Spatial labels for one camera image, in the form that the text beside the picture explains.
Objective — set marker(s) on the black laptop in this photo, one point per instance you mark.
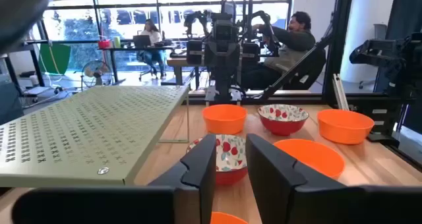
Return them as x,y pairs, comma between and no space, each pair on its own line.
141,41

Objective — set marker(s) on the person seated at desk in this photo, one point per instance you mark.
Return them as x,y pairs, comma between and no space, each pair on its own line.
153,39

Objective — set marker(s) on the black neighbouring robot arm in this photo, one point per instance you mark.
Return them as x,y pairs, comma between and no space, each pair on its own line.
389,56

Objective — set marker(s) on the green board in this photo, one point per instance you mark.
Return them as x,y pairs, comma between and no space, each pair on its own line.
56,57

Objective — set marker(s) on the orange plastic bowl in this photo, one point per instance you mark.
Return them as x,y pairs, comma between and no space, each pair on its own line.
227,219
313,158
224,120
344,128

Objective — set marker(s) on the black metal rig frame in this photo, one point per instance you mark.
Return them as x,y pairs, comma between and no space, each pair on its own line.
336,52

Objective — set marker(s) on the red strawberry print bowl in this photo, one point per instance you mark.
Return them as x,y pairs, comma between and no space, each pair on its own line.
283,125
230,155

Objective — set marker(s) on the green cup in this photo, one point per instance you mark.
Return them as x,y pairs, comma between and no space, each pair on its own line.
117,41

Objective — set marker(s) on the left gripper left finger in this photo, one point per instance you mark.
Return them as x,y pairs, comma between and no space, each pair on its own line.
198,164

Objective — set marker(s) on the person operating leader arms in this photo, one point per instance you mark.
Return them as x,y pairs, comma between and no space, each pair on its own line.
290,49

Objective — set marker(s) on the silver aluminium profile bar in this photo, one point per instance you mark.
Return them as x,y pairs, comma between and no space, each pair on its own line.
340,92

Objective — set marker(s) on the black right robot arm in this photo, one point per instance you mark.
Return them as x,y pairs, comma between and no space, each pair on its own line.
225,82

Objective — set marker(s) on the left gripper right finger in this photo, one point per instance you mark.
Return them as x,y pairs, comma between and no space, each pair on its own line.
273,184

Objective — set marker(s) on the pale green perforated metal shelf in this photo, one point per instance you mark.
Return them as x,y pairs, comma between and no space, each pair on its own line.
82,128

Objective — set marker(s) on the round floor fan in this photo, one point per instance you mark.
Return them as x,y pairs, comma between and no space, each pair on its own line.
96,73

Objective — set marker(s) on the black office desk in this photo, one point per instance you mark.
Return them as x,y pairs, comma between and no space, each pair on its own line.
138,48

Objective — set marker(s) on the red container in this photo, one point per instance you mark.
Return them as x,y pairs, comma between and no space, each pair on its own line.
104,44

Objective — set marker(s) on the wooden side table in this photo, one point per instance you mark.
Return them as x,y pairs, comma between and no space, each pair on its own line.
178,63

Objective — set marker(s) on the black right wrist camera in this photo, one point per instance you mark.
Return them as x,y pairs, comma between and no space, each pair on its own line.
225,30

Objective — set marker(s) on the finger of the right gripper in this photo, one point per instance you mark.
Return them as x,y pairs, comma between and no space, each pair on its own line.
194,52
251,54

